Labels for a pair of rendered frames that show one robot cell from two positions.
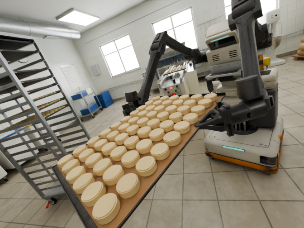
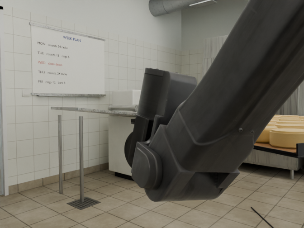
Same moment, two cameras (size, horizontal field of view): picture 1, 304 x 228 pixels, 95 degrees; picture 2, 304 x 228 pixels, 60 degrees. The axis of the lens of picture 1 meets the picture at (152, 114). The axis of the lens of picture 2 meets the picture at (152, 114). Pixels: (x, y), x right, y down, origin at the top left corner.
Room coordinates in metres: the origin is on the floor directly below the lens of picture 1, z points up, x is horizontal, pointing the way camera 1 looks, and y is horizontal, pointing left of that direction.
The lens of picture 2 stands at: (0.48, -0.61, 1.07)
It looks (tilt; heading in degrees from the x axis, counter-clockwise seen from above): 3 degrees down; 109
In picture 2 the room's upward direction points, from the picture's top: straight up
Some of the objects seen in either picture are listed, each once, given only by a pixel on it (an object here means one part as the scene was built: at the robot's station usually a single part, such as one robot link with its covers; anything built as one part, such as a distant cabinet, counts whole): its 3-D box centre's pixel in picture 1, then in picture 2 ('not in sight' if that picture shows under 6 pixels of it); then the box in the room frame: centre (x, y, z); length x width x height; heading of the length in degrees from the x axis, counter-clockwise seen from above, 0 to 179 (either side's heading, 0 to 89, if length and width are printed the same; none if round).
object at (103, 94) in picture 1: (102, 95); not in sight; (6.09, 1.76, 0.50); 0.60 x 0.40 x 0.20; 162
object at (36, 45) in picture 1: (73, 110); not in sight; (1.77, 0.92, 0.97); 0.03 x 0.03 x 1.70; 81
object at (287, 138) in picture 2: (210, 97); (292, 138); (0.53, -0.25, 1.02); 0.05 x 0.05 x 0.02
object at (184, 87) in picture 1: (179, 102); not in sight; (2.19, -0.49, 0.45); 0.70 x 0.34 x 0.90; 159
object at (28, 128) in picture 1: (40, 134); not in sight; (3.52, 2.90, 0.39); 0.64 x 0.54 x 0.77; 67
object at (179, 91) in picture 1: (172, 90); not in sight; (1.85, -0.36, 0.77); 0.24 x 0.04 x 0.14; 69
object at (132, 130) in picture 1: (133, 130); not in sight; (0.49, 0.09, 1.02); 0.05 x 0.05 x 0.02
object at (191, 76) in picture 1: (182, 88); not in sight; (3.10, -0.85, 0.42); 1.28 x 0.72 x 0.84; 159
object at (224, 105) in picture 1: (232, 115); not in sight; (0.37, -0.23, 1.01); 0.07 x 0.07 x 0.10; 85
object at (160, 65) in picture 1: (173, 64); not in sight; (2.66, -0.68, 1.01); 0.72 x 0.33 x 0.34; 69
